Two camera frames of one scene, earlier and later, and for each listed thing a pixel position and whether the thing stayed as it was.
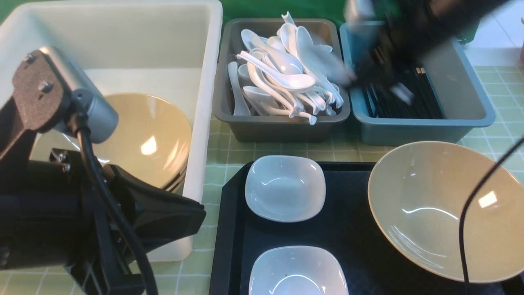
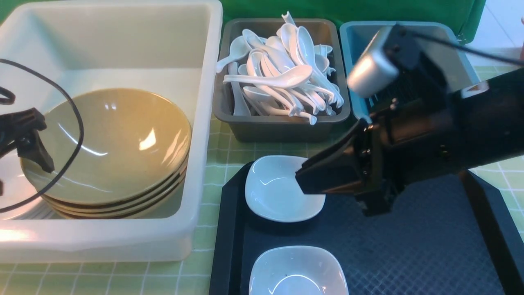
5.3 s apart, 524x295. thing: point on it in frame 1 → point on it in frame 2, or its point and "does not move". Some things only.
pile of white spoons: x=287 y=73 does not move
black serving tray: x=372 y=265 does not move
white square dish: x=285 y=188 does not move
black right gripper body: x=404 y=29 → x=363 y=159
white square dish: x=298 y=270 does not move
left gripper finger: x=156 y=217 → x=19 y=132
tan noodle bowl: x=416 y=190 → x=134 y=142
